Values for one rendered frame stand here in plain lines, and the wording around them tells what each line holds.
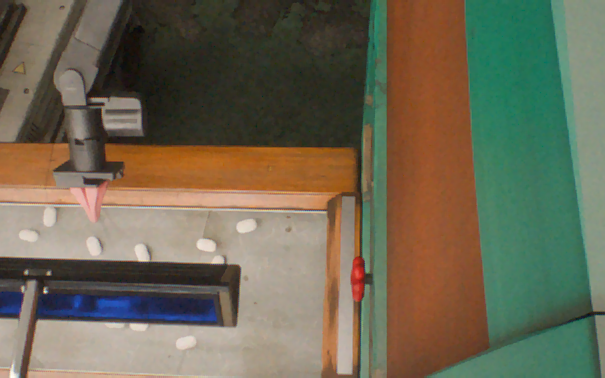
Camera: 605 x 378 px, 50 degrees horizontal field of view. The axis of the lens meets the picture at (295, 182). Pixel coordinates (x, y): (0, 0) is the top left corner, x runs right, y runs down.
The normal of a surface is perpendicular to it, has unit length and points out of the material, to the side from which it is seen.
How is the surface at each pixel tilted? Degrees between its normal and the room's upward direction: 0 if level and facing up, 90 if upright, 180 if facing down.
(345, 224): 0
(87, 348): 0
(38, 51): 0
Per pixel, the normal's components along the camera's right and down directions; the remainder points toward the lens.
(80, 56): 0.00, 0.39
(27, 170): -0.07, -0.33
